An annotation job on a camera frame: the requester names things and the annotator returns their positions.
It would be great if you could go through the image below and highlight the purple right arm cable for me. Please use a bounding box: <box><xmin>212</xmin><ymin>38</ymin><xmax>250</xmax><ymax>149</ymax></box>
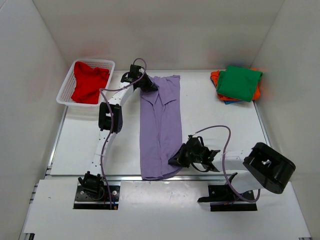
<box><xmin>187</xmin><ymin>125</ymin><xmax>261</xmax><ymax>207</ymax></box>

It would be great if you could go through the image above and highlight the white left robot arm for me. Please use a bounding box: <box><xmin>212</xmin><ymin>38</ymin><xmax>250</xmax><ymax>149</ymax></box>
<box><xmin>78</xmin><ymin>63</ymin><xmax>158</xmax><ymax>202</ymax></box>

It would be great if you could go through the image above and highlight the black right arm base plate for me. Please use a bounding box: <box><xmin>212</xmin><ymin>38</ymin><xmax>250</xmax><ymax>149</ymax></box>
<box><xmin>197</xmin><ymin>185</ymin><xmax>258</xmax><ymax>212</ymax></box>

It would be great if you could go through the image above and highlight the aluminium table edge rail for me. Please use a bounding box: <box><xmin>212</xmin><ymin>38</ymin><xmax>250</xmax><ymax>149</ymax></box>
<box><xmin>44</xmin><ymin>174</ymin><xmax>226</xmax><ymax>182</ymax></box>

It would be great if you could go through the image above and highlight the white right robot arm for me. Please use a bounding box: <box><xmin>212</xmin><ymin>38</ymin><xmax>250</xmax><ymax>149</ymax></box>
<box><xmin>168</xmin><ymin>135</ymin><xmax>296</xmax><ymax>202</ymax></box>

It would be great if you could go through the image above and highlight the green folded t shirt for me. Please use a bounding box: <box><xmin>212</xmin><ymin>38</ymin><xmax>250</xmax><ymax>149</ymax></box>
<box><xmin>216</xmin><ymin>65</ymin><xmax>264</xmax><ymax>102</ymax></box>

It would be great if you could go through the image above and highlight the blue folded t shirt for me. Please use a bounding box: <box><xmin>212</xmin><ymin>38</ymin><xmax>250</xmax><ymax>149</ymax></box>
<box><xmin>210</xmin><ymin>77</ymin><xmax>240</xmax><ymax>105</ymax></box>

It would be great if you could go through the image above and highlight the red t shirt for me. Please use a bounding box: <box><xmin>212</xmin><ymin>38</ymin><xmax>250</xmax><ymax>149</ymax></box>
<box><xmin>71</xmin><ymin>61</ymin><xmax>110</xmax><ymax>105</ymax></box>

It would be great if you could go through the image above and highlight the purple t shirt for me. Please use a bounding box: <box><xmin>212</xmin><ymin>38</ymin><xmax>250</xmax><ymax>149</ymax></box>
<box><xmin>139</xmin><ymin>75</ymin><xmax>183</xmax><ymax>181</ymax></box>

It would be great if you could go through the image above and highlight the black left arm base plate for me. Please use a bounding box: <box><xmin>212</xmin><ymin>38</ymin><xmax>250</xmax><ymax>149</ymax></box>
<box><xmin>73</xmin><ymin>184</ymin><xmax>121</xmax><ymax>210</ymax></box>

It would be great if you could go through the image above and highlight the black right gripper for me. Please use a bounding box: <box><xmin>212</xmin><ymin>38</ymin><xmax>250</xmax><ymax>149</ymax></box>
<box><xmin>168</xmin><ymin>143</ymin><xmax>202</xmax><ymax>169</ymax></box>

